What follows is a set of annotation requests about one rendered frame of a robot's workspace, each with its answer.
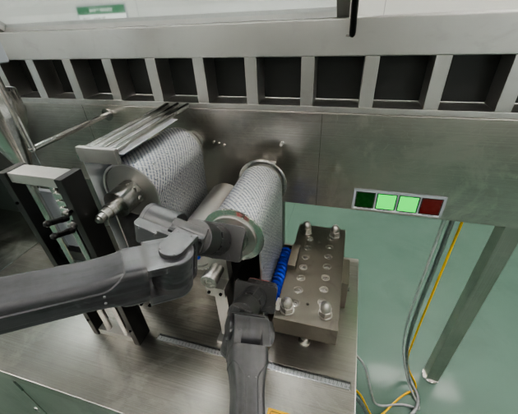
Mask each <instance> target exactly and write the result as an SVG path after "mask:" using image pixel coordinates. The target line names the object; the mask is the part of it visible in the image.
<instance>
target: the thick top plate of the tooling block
mask: <svg viewBox="0 0 518 414"><path fill-rule="evenodd" d="M311 226H312V225H311ZM302 227H303V224H300V225H299V228H298V233H297V236H296V239H295V243H294V244H296V245H300V252H299V255H298V261H297V264H296V268H295V270H293V269H287V271H286V275H285V277H284V282H283V286H282V288H281V292H280V298H281V304H282V301H283V299H284V298H285V297H290V298H291V299H292V301H293V304H294V313H293V314H292V315H291V316H285V315H282V314H281V312H280V310H277V309H275V314H274V328H275V331H276V332H279V333H283V334H289V335H293V336H297V337H300V338H307V339H311V340H315V341H318V342H322V343H329V344H333V345H336V339H337V334H338V327H339V316H340V296H341V285H342V274H343V263H344V253H345V233H346V230H343V229H340V238H339V239H332V238H330V236H329V234H330V233H331V228H324V227H318V226H312V234H310V235H303V234H302V233H301V231H302ZM324 301H328V302H329V303H330V304H331V308H332V310H331V312H332V318H331V319H330V320H327V321H325V320H321V319H320V318H319V317H318V314H317V312H318V311H319V309H320V305H321V304H322V303H323V302H324Z"/></svg>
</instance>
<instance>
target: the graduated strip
mask: <svg viewBox="0 0 518 414"><path fill-rule="evenodd" d="M156 340H159V341H162V342H166V343H171V344H174V345H178V346H181V347H186V348H190V349H193V350H197V351H199V352H205V353H209V354H212V355H215V356H218V357H223V356H222V355H221V353H220V348H217V347H212V346H209V345H205V344H202V343H196V342H193V341H189V340H186V339H182V338H177V337H174V336H170V335H167V334H163V333H160V334H159V336H158V337H157V339H156ZM267 369H268V370H273V371H277V372H280V373H284V374H287V375H292V376H296V377H299V378H302V379H306V380H311V381H315V382H318V383H321V384H327V385H330V386H333V387H336V388H340V389H345V390H349V391H351V382H349V381H346V380H343V379H337V378H334V377H330V376H327V375H321V374H318V373H314V372H311V371H308V370H302V369H299V368H295V367H292V366H286V365H282V364H279V363H276V362H273V361H269V363H268V366H267Z"/></svg>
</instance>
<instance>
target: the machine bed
mask: <svg viewBox="0 0 518 414"><path fill-rule="evenodd" d="M344 259H346V260H350V266H349V271H350V276H349V291H348V292H347V297H346V302H345V308H340V316H339V327H338V334H337V339H336V345H333V344H329V343H322V342H318V341H315V340H311V342H310V345H309V346H307V347H302V346H301V345H300V344H299V343H298V337H297V336H293V335H289V334H286V333H279V332H276V331H275V339H274V342H273V343H272V344H271V348H270V349H269V351H268V361H273V362H276V363H279V364H282V365H286V366H292V367H295V368H299V369H302V370H308V371H311V372H314V373H318V374H321V375H327V376H330V377H334V378H337V379H341V380H346V381H349V382H351V391H349V390H345V389H340V388H336V387H333V386H330V385H327V384H321V383H318V382H315V381H311V380H308V379H302V378H299V377H296V376H292V375H287V374H284V373H280V372H277V371H273V370H268V369H267V370H266V382H265V414H266V408H267V407H270V408H273V409H275V410H279V411H282V412H287V413H289V414H356V376H357V335H358V259H352V258H347V257H344ZM52 267H54V266H53V264H52V263H51V261H50V259H49V258H48V256H47V255H46V253H45V251H44V249H43V247H42V246H41V245H40V243H37V244H36V245H35V246H33V247H32V248H30V249H29V250H28V251H27V252H26V253H24V254H23V255H21V256H20V257H19V258H17V259H16V260H15V261H13V262H12V263H11V264H9V265H8V266H7V267H6V268H5V269H3V270H2V271H0V277H4V276H8V275H13V274H21V273H25V272H30V271H35V270H39V269H47V268H52ZM206 270H208V269H198V270H197V276H196V277H195V278H194V279H193V285H192V289H191V291H190V292H189V293H188V294H187V295H186V296H184V297H181V298H179V299H176V300H172V301H167V302H164V303H160V304H157V305H153V306H152V305H151V304H150V302H149V301H148V302H145V303H144V304H143V305H142V306H139V307H140V308H141V312H142V314H143V315H144V318H145V320H146V323H147V325H148V328H149V330H150V332H149V333H148V334H147V336H146V338H145V339H144V341H143V343H142V344H141V345H140V346H138V345H136V344H135V343H134V342H131V341H127V340H125V339H121V338H116V337H113V336H109V335H106V334H103V333H100V334H96V333H94V332H93V330H92V328H91V327H90V325H89V324H88V322H87V321H86V318H85V316H84V315H83V314H81V315H75V316H72V317H68V318H65V319H61V320H55V321H52V322H48V323H46V324H40V325H36V326H33V327H29V328H26V329H20V330H17V331H13V332H10V333H5V334H1V335H0V376H2V377H5V378H8V379H10V380H14V381H16V382H19V383H22V384H26V385H28V386H30V387H33V388H36V389H40V390H42V391H45V392H47V393H51V394H54V395H56V396H59V397H61V398H65V399H68V400H70V401H73V402H75V403H80V404H82V405H84V406H87V407H91V408H94V409H96V410H98V411H101V412H105V413H108V414H229V402H230V392H229V375H228V371H227V362H226V359H225V358H224V357H221V356H215V355H212V354H209V353H205V352H199V351H197V350H193V349H190V348H186V347H181V346H178V345H174V344H171V343H166V342H162V341H159V340H156V339H157V337H158V336H159V334H160V333H161V334H167V335H170V336H174V337H177V338H182V339H186V340H189V341H193V342H196V343H202V344H205V345H209V346H212V347H217V348H221V344H222V343H218V342H217V338H218V337H219V335H220V331H221V325H220V320H219V316H218V311H217V307H216V303H215V297H214V296H210V295H207V294H206V287H205V286H204V285H203V284H202V283H201V276H202V275H203V274H204V272H205V271H206Z"/></svg>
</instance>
